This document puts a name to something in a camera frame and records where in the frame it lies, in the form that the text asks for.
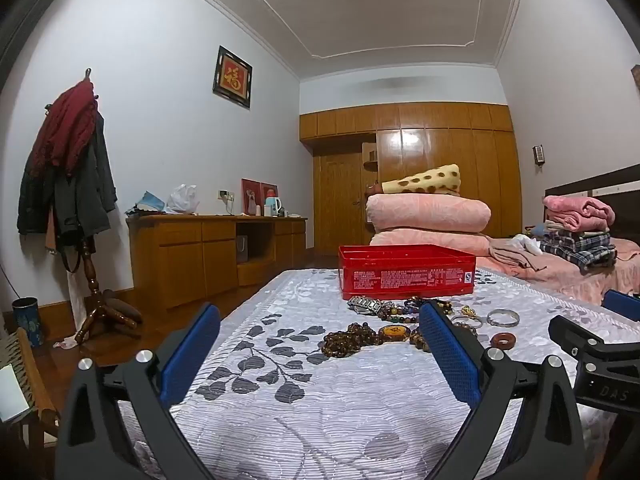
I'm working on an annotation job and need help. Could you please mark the white plastic bag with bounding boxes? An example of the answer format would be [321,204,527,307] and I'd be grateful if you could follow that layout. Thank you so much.
[165,184,200,215]

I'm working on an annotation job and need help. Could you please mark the folded plaid shirt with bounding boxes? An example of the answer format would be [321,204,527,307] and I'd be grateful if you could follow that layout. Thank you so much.
[540,232,618,267]

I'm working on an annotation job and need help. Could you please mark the dark red scarf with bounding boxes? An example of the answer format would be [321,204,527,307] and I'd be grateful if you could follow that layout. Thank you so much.
[27,81,98,178]

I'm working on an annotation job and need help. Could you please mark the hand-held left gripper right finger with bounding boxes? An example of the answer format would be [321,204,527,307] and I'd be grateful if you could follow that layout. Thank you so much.
[419,301,588,480]

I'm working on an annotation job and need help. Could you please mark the dark bead necklace amber beads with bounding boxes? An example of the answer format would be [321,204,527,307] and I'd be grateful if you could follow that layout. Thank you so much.
[377,297,453,323]

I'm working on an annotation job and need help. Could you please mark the wooden chair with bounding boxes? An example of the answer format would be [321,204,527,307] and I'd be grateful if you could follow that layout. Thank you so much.
[0,327,61,461]

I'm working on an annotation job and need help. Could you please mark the framed red wall picture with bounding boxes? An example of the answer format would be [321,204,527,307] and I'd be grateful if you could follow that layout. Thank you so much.
[212,45,253,109]

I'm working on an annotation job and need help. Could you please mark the white cloth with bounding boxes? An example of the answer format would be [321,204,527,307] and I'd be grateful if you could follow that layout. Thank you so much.
[507,234,542,253]

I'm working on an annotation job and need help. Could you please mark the wooden coat rack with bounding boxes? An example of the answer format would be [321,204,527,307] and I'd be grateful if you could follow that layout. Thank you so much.
[75,67,143,346]

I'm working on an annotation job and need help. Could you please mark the folded pink towel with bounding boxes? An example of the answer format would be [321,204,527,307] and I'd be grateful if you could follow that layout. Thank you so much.
[543,195,616,233]

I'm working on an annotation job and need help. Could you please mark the giraffe print pillow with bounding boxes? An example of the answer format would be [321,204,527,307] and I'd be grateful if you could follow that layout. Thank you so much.
[372,164,462,197]

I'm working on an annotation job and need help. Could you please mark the folded pink blanket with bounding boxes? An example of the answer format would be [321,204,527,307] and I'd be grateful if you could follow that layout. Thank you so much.
[370,230,493,257]
[366,194,492,234]

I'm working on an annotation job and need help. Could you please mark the grey floral quilted bedspread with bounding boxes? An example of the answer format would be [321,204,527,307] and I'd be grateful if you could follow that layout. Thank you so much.
[117,267,640,480]

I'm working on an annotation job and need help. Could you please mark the silver bangle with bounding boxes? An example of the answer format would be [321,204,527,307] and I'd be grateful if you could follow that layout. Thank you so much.
[486,309,521,327]

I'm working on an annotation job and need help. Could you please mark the silver metal watch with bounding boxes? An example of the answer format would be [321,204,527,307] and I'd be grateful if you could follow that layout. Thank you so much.
[347,296,383,316]

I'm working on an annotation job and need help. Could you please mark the beige folded cloth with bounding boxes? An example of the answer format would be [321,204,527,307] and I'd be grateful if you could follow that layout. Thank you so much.
[489,237,546,272]

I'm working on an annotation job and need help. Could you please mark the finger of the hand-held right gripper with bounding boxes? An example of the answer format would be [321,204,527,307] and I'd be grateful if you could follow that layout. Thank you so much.
[548,315,608,361]
[601,289,640,323]

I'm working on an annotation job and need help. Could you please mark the dark wooden headboard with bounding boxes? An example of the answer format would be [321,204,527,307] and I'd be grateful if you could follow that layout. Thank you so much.
[544,162,640,241]

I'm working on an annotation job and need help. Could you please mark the red tin box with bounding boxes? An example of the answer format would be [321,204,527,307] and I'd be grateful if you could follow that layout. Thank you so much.
[338,244,477,302]

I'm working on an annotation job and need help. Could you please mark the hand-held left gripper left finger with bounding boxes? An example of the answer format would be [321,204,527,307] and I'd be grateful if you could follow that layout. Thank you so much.
[54,302,222,480]

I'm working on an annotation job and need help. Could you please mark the brown bead necklace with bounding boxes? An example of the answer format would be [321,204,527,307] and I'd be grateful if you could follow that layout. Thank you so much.
[322,322,383,359]

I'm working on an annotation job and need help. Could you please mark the dark hanging jackets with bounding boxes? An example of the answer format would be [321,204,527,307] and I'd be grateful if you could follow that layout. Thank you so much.
[17,110,118,238]

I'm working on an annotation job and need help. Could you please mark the pink bed sheet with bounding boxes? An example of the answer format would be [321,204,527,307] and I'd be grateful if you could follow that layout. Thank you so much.
[475,237,640,306]

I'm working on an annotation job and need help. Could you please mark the blue bucket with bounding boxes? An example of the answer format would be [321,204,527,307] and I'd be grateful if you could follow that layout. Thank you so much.
[11,297,45,348]

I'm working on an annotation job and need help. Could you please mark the stack of pink pillows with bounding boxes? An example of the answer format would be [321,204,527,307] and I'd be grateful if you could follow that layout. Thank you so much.
[299,101,523,256]

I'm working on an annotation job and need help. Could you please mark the wooden sideboard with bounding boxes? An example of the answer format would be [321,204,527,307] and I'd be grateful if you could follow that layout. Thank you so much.
[125,214,308,311]

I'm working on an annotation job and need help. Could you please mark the blue cloth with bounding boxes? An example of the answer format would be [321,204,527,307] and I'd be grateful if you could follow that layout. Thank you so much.
[125,191,166,216]

